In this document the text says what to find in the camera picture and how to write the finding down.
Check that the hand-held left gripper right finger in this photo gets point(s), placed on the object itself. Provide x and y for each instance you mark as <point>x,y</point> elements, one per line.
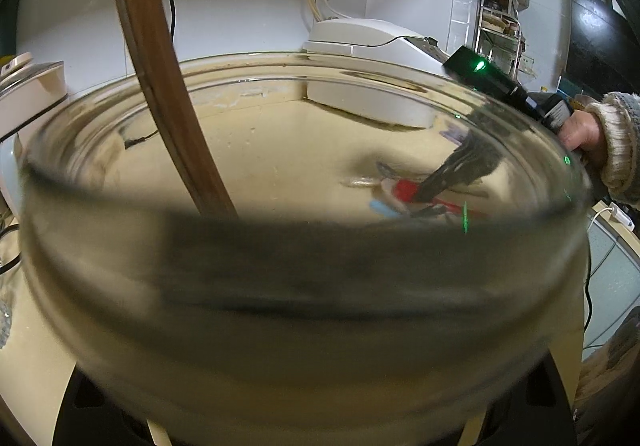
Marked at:
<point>540,418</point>

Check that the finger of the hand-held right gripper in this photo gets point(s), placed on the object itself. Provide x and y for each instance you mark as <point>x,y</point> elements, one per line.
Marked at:
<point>455,166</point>

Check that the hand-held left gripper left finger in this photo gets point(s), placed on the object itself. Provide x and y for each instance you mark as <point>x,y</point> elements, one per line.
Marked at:
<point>85,418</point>

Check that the clear glass jar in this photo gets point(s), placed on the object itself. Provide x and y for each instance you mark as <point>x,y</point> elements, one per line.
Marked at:
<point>300,326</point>

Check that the brown wooden spoon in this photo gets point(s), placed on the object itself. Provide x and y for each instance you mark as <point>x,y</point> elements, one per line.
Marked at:
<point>150,51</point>

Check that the person's right forearm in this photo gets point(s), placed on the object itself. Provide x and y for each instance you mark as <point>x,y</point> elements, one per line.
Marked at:
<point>622,146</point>

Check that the person's right hand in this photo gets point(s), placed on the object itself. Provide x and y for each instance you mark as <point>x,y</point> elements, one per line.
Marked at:
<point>585,136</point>

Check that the metal kitchen rack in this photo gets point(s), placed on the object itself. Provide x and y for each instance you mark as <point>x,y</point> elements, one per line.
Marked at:
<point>492,1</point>

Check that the grey fuzzy clothing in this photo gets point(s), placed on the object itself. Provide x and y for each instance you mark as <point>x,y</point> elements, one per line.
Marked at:
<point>610,366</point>

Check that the black flat panel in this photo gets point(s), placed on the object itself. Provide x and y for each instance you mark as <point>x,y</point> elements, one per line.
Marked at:
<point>600,41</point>

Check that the clear glass object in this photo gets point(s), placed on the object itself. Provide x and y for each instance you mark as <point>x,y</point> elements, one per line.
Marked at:
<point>5,311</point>

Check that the white rice cooker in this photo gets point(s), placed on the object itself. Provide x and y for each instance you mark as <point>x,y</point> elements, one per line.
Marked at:
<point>360,36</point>

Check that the white kitchen appliance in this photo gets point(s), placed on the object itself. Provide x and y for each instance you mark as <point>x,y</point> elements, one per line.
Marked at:
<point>30,86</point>

